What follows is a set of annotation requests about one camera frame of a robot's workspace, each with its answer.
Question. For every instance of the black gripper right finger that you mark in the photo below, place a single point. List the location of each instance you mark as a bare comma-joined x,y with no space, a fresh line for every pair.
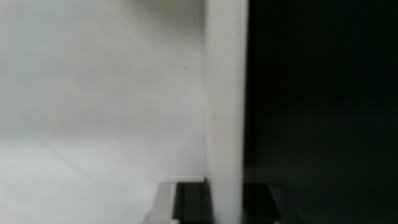
260,207

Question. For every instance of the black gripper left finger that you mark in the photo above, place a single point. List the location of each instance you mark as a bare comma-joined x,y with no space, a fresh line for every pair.
183,202

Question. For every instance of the white square tabletop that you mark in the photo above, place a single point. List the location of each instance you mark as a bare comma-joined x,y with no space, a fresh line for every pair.
121,107

